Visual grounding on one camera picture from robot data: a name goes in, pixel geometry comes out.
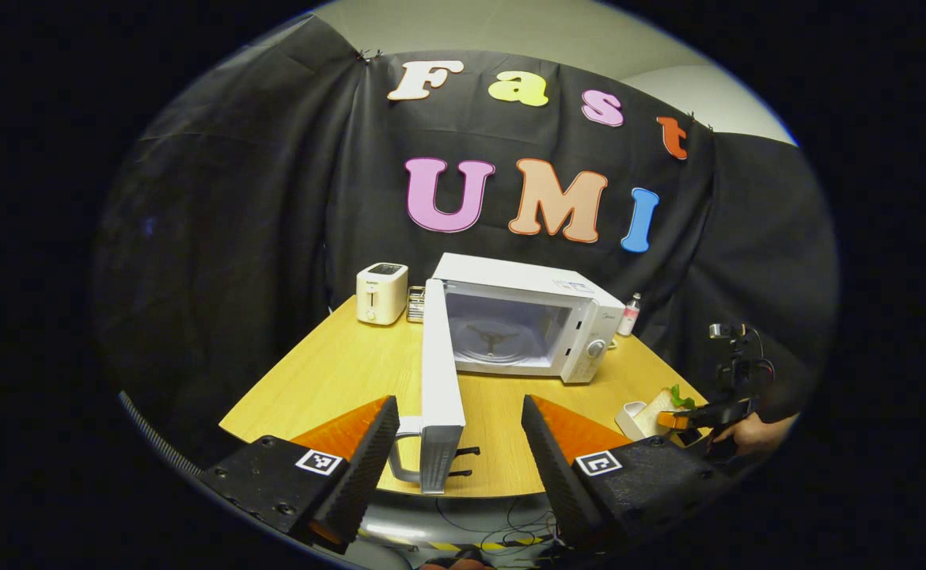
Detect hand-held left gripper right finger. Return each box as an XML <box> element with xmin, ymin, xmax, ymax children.
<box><xmin>521</xmin><ymin>394</ymin><xmax>737</xmax><ymax>551</ymax></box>

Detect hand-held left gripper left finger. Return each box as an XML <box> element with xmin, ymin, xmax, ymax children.
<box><xmin>198</xmin><ymin>394</ymin><xmax>400</xmax><ymax>553</ymax></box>

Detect sandwich with lettuce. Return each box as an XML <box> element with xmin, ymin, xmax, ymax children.
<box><xmin>643</xmin><ymin>385</ymin><xmax>697</xmax><ymax>424</ymax></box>

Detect white microwave oven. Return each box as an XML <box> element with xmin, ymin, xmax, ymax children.
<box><xmin>388</xmin><ymin>253</ymin><xmax>626</xmax><ymax>496</ymax></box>

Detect small white rectangular dish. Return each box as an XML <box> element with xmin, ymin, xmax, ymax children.
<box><xmin>615</xmin><ymin>401</ymin><xmax>670</xmax><ymax>441</ymax></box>

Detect small clear bottle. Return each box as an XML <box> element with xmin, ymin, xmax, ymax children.
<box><xmin>618</xmin><ymin>293</ymin><xmax>643</xmax><ymax>337</ymax></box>

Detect glass turntable plate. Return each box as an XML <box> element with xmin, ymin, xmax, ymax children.
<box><xmin>463</xmin><ymin>317</ymin><xmax>547</xmax><ymax>365</ymax></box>

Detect white toaster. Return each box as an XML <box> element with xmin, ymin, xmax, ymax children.
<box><xmin>356</xmin><ymin>263</ymin><xmax>409</xmax><ymax>326</ymax></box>

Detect black corrugated tube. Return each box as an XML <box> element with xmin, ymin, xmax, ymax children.
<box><xmin>119</xmin><ymin>390</ymin><xmax>203</xmax><ymax>480</ymax></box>

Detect black backdrop cloth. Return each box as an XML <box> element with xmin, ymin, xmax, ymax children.
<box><xmin>91</xmin><ymin>16</ymin><xmax>840</xmax><ymax>468</ymax></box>

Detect black cables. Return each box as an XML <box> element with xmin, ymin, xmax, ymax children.
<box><xmin>431</xmin><ymin>499</ymin><xmax>559</xmax><ymax>551</ymax></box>

